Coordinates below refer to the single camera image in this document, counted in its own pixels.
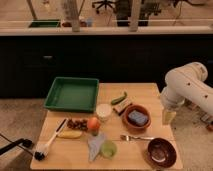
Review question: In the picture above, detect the brown chocolate bar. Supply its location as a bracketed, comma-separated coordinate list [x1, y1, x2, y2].
[113, 100, 132, 115]

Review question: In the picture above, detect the light green cup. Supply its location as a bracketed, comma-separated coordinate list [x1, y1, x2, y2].
[100, 140, 117, 159]

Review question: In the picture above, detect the yellow banana toy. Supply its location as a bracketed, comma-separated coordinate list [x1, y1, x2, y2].
[58, 130, 82, 139]

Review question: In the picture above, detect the dark brown bowl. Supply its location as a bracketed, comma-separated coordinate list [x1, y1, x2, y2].
[147, 138, 177, 168]

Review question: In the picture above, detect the white paper cup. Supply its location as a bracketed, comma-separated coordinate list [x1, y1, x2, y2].
[96, 104, 112, 121]

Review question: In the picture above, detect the blue sponge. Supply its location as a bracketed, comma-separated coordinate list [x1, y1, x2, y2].
[128, 110, 148, 126]

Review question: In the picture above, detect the green pea pod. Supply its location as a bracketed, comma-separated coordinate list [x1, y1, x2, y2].
[111, 92, 127, 105]

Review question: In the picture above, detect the black cable stand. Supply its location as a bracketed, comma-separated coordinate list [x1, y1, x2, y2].
[0, 133, 33, 155]

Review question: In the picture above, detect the distant green bin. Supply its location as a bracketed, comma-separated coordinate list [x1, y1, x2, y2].
[29, 20, 60, 28]

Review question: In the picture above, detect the green plastic tray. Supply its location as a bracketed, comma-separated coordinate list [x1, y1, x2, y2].
[44, 77, 99, 113]

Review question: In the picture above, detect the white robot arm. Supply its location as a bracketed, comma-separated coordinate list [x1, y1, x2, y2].
[160, 62, 213, 125]

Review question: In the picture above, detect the grey cloth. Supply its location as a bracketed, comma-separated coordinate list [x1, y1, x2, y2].
[88, 133, 106, 162]

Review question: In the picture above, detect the terracotta clay bowl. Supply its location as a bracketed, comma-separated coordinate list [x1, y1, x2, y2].
[122, 105, 151, 131]

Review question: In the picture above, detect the black office chair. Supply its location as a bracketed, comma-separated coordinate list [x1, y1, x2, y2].
[92, 0, 115, 14]

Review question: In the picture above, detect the dark grape bunch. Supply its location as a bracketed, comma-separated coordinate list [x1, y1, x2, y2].
[67, 119, 87, 131]

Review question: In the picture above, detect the orange fruit toy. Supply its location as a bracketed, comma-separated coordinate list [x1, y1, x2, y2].
[87, 117, 100, 131]

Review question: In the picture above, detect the silver metal fork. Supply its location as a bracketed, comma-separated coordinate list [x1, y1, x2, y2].
[120, 135, 154, 141]

